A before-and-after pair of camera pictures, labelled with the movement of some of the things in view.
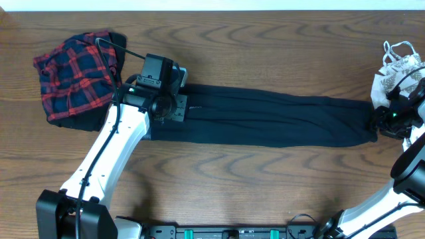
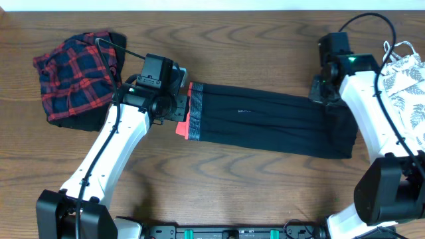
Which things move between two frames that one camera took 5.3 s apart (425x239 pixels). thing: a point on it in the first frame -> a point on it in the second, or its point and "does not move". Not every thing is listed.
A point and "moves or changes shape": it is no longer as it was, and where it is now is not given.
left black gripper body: (174, 108) does not move
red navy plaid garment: (74, 76) does not move
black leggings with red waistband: (225, 117) moves or changes shape
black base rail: (172, 232) does not move
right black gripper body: (399, 123) -> (319, 93)
